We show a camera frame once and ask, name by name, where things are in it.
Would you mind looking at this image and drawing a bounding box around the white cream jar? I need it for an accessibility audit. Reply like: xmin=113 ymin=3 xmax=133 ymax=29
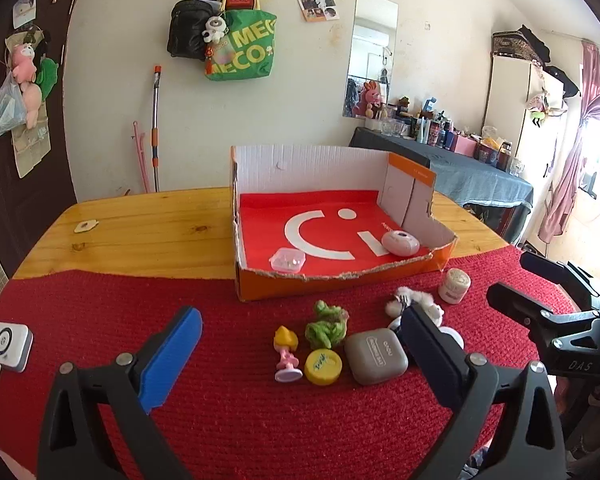
xmin=438 ymin=268 xmax=471 ymax=304

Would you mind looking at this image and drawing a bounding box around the white fluffy plush keychain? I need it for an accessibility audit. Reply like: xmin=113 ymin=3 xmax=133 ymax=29
xmin=385 ymin=286 xmax=444 ymax=330

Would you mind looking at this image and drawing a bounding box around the grey earbuds case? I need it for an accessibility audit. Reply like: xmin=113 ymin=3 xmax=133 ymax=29
xmin=344 ymin=328 xmax=408 ymax=386

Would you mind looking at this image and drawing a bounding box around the yellow pink toy figure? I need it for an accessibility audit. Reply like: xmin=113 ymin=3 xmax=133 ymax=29
xmin=274 ymin=326 xmax=303 ymax=384

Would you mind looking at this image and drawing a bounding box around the green plush toy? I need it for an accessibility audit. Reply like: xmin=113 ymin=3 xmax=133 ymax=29
xmin=304 ymin=300 xmax=350 ymax=350

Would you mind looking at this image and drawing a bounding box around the yellow round lid container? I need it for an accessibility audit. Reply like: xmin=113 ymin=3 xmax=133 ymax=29
xmin=304 ymin=349 xmax=342 ymax=386

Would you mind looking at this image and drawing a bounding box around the pink round compact case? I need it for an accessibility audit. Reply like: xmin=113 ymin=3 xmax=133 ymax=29
xmin=381 ymin=230 xmax=420 ymax=258

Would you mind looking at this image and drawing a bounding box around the white square charger device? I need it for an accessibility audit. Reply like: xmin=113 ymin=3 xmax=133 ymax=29
xmin=0 ymin=322 xmax=33 ymax=373

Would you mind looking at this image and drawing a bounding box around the blue covered side table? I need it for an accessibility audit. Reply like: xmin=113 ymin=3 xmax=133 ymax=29
xmin=349 ymin=127 xmax=533 ymax=211

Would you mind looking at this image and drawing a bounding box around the pink storage box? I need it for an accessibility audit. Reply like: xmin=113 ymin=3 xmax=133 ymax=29
xmin=452 ymin=136 xmax=478 ymax=157

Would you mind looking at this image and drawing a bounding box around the small white sticker tag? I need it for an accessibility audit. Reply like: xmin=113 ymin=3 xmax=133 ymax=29
xmin=74 ymin=219 xmax=99 ymax=234

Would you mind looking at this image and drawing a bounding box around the red knitted table cloth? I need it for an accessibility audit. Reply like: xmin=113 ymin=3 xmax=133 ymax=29
xmin=0 ymin=245 xmax=581 ymax=480

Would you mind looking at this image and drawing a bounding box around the white wardrobe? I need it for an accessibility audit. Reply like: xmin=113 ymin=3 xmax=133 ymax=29
xmin=483 ymin=56 xmax=581 ymax=185

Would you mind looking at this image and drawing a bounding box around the pink curtain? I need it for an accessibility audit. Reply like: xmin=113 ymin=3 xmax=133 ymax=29
xmin=538 ymin=40 xmax=600 ymax=245

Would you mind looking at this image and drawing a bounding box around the small clear plastic box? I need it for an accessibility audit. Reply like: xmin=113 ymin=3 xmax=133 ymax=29
xmin=268 ymin=247 xmax=306 ymax=274

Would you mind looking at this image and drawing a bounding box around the dark wooden door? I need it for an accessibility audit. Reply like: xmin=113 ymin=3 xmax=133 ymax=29
xmin=0 ymin=0 xmax=76 ymax=276

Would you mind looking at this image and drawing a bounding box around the orange white cardboard box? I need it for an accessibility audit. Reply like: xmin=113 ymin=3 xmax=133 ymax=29
xmin=230 ymin=145 xmax=457 ymax=301

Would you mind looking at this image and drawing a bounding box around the pink rabbit plush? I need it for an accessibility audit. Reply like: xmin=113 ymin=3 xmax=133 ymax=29
xmin=355 ymin=80 xmax=382 ymax=119

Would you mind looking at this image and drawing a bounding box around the pink clothes hanger stick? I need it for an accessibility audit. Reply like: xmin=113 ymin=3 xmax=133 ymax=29
xmin=132 ymin=120 xmax=150 ymax=193

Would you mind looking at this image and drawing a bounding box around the leopard print bag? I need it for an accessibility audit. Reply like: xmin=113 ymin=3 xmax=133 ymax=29
xmin=491 ymin=30 xmax=543 ymax=64

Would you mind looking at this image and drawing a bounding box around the beige hanging door organizer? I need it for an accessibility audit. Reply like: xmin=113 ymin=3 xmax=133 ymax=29
xmin=5 ymin=26 xmax=50 ymax=179

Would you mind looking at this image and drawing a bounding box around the clear plastic bag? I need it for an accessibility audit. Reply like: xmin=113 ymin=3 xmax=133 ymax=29
xmin=0 ymin=73 xmax=27 ymax=136

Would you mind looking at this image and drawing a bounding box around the pink pig plush toy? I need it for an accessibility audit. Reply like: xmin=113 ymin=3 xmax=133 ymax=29
xmin=12 ymin=44 xmax=42 ymax=130

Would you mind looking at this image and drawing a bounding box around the photo collage poster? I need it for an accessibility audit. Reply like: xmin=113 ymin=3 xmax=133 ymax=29
xmin=298 ymin=0 xmax=339 ymax=23

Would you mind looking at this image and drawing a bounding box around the green tote bag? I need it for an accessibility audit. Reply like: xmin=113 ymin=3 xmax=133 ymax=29
xmin=204 ymin=9 xmax=277 ymax=81

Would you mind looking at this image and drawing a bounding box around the black backpack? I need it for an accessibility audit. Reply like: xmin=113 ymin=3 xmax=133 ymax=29
xmin=166 ymin=0 xmax=221 ymax=61

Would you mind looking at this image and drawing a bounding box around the white panda plush charm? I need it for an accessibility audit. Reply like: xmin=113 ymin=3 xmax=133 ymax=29
xmin=202 ymin=15 xmax=227 ymax=44

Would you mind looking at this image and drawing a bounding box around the silver orange mop handle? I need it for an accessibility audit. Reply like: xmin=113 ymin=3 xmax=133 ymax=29
xmin=150 ymin=65 xmax=161 ymax=193

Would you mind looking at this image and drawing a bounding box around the wall mirror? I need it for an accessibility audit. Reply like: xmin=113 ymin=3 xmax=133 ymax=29
xmin=342 ymin=0 xmax=399 ymax=120

